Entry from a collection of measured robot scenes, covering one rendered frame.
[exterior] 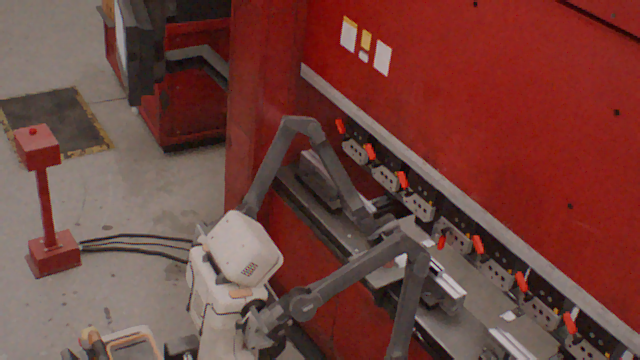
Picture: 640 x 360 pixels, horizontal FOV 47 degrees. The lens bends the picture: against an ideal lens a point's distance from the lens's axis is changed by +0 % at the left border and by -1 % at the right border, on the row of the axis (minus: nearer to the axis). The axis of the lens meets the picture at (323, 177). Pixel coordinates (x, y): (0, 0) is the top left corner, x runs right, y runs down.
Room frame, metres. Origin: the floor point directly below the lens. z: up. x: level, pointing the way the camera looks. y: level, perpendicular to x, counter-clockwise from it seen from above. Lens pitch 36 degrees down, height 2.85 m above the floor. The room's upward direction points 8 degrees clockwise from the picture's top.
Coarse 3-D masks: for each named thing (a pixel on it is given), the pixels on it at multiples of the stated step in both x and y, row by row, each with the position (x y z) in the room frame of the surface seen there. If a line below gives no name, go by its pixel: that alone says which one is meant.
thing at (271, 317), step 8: (272, 304) 1.58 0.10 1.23; (256, 312) 1.55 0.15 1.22; (264, 312) 1.55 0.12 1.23; (272, 312) 1.55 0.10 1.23; (280, 312) 1.55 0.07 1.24; (256, 320) 1.53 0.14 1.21; (264, 320) 1.52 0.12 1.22; (272, 320) 1.53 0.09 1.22; (280, 320) 1.54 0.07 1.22; (288, 320) 1.55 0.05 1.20; (264, 328) 1.50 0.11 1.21; (272, 328) 1.51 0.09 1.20; (280, 328) 1.53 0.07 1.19; (272, 336) 1.49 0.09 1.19
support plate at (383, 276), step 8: (352, 256) 2.11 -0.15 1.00; (376, 272) 2.04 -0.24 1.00; (384, 272) 2.04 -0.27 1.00; (392, 272) 2.05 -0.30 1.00; (400, 272) 2.05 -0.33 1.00; (368, 280) 1.99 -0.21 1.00; (376, 280) 1.99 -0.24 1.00; (384, 280) 2.00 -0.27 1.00; (392, 280) 2.01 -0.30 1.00; (376, 288) 1.96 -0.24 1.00
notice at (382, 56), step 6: (378, 42) 2.48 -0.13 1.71; (378, 48) 2.47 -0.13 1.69; (384, 48) 2.45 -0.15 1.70; (390, 48) 2.42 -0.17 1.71; (378, 54) 2.47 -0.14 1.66; (384, 54) 2.44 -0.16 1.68; (390, 54) 2.42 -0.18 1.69; (378, 60) 2.46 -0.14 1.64; (384, 60) 2.44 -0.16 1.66; (378, 66) 2.46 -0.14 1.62; (384, 66) 2.43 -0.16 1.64; (384, 72) 2.43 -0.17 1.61
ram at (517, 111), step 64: (320, 0) 2.77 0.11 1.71; (384, 0) 2.48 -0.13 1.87; (448, 0) 2.25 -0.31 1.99; (512, 0) 2.06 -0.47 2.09; (320, 64) 2.73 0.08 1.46; (448, 64) 2.20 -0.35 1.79; (512, 64) 2.01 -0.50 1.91; (576, 64) 1.85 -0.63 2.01; (384, 128) 2.39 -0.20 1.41; (448, 128) 2.15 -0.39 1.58; (512, 128) 1.96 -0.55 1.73; (576, 128) 1.80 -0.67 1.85; (448, 192) 2.10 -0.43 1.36; (512, 192) 1.90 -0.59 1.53; (576, 192) 1.74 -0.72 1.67; (576, 256) 1.68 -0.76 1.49
